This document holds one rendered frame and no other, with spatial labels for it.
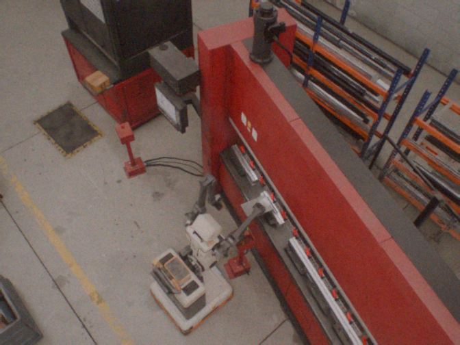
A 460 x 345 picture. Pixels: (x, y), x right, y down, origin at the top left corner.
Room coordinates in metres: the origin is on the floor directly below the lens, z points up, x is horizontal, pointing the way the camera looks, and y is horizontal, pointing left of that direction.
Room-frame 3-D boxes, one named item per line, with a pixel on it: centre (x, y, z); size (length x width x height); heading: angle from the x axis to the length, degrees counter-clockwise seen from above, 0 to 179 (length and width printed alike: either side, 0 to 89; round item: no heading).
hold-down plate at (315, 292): (1.30, -0.83, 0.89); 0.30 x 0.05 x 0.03; 29
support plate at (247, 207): (2.14, -0.28, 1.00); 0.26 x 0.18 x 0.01; 119
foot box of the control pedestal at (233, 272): (1.92, -0.13, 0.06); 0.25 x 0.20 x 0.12; 116
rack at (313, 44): (4.30, -1.08, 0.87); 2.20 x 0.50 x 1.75; 43
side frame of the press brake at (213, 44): (3.15, -0.09, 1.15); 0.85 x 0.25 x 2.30; 119
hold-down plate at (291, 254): (1.65, -0.64, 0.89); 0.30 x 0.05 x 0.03; 29
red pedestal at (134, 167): (3.20, 1.24, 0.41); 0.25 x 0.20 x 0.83; 119
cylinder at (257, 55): (2.74, -0.27, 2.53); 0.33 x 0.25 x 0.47; 29
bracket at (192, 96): (3.23, 0.45, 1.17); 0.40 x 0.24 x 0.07; 29
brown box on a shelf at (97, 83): (3.73, 1.61, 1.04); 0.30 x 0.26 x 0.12; 43
